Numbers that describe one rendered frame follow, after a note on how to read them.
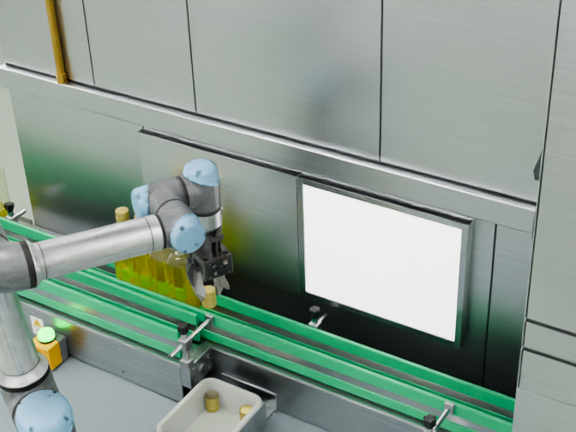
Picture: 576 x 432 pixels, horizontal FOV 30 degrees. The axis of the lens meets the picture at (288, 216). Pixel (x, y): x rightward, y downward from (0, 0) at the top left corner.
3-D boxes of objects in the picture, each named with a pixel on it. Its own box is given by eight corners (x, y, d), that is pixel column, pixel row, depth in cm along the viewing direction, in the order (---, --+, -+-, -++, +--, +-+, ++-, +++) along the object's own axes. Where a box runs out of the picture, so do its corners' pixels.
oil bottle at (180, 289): (201, 316, 277) (195, 248, 266) (189, 328, 273) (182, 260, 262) (184, 310, 280) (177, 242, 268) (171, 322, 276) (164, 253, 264)
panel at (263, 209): (465, 342, 250) (474, 219, 232) (459, 349, 248) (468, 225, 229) (157, 238, 291) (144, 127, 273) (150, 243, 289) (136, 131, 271)
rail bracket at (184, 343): (218, 342, 268) (214, 302, 261) (177, 381, 256) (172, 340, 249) (207, 339, 269) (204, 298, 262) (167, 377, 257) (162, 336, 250)
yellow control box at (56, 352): (69, 357, 285) (65, 335, 281) (51, 374, 280) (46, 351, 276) (50, 349, 289) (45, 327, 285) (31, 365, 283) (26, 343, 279)
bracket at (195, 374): (215, 369, 270) (213, 346, 266) (194, 390, 263) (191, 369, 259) (204, 363, 272) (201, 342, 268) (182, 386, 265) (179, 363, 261)
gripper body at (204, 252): (204, 285, 241) (200, 240, 235) (188, 266, 248) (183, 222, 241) (234, 274, 245) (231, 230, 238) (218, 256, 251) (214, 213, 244)
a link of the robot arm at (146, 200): (144, 205, 222) (194, 192, 226) (127, 182, 230) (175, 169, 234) (148, 237, 226) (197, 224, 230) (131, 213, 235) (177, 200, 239)
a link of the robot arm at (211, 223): (182, 205, 239) (214, 195, 243) (183, 223, 242) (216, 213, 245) (195, 220, 234) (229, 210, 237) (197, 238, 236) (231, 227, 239)
